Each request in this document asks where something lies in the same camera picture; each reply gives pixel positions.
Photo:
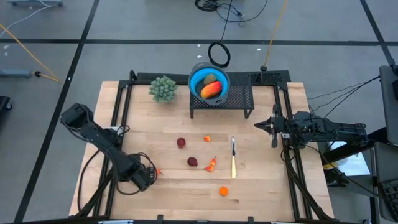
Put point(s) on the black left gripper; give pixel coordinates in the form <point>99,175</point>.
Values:
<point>143,182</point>

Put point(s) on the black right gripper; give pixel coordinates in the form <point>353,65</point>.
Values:
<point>278,126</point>

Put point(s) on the dark red plum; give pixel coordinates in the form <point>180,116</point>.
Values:
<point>192,161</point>

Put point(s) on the small orange toy peach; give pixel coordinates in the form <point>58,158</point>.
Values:
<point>207,138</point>

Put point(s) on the red-yellow toy mango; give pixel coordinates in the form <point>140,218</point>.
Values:
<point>211,90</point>

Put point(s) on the orange toy tangerine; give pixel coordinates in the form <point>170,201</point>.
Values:
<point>223,191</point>

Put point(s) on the brown-green toy kiwi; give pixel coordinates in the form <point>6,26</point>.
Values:
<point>210,79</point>

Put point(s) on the blue collapsible bowl grey rim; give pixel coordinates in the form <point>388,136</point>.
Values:
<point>193,82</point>

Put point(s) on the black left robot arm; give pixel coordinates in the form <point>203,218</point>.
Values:
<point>102,140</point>

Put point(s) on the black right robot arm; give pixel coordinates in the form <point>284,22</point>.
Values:
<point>342,130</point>

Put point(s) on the black perforated metal shelf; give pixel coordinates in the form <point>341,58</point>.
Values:
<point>241,93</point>

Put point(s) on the black perforated plate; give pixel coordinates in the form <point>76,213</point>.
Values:
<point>270,77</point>

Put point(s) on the green toy grape bunch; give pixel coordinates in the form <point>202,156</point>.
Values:
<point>163,88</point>

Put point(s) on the dark grey side desk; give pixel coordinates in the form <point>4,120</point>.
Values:
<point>388,109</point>
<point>384,161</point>

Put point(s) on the black keyboard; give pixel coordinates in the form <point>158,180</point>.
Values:
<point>391,196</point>

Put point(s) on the black floor object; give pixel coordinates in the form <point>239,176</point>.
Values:
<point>4,104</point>

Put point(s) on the grey metal floor foot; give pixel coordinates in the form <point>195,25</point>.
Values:
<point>15,73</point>
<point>34,3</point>

